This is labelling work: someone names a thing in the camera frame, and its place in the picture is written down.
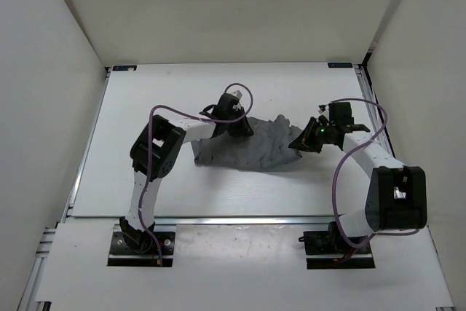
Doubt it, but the grey pleated skirt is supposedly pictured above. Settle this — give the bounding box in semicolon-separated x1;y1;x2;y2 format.
191;114;302;172

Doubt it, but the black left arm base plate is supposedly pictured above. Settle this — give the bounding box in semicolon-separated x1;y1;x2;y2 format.
107;229;175;268

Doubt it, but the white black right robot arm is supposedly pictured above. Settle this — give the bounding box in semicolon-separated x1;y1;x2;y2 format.
289;98;427;253

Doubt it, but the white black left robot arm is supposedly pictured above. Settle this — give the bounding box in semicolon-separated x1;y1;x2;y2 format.
119;90;253;255

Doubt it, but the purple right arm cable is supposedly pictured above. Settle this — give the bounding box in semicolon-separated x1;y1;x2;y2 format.
327;98;423;263

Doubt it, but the blue corner label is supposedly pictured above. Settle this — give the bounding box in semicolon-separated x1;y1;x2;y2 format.
328;62;353;68
112;65;138;71

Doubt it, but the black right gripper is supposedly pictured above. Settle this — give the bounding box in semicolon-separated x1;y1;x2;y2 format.
289;117;336;154

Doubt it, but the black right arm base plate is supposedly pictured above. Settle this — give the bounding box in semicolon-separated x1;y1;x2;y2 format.
298;231;376;270

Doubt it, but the aluminium table edge rail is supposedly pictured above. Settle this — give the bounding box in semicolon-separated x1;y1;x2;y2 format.
57;216;334;227

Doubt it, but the aluminium right frame rail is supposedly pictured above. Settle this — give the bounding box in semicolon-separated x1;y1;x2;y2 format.
355;65;395;157

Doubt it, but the blue left corner label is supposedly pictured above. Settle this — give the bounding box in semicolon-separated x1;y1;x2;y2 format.
112;65;138;71

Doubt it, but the blue right corner label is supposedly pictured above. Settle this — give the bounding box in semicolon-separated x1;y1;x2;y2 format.
328;62;353;68

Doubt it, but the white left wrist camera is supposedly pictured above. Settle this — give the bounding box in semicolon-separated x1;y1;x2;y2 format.
232;90;242;100

